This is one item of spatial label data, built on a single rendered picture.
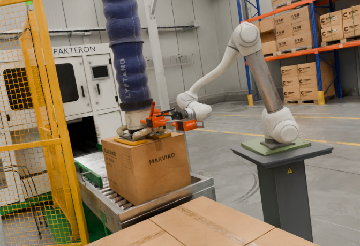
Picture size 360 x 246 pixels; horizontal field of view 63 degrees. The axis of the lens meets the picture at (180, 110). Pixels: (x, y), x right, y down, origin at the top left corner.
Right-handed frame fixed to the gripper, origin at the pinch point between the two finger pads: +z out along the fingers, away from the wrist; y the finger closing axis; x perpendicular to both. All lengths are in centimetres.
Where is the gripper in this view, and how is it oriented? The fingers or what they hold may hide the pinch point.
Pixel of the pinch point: (157, 121)
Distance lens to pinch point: 180.9
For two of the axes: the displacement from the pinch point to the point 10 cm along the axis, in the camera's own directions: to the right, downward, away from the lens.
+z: -8.4, 1.7, -5.2
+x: -5.3, -0.1, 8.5
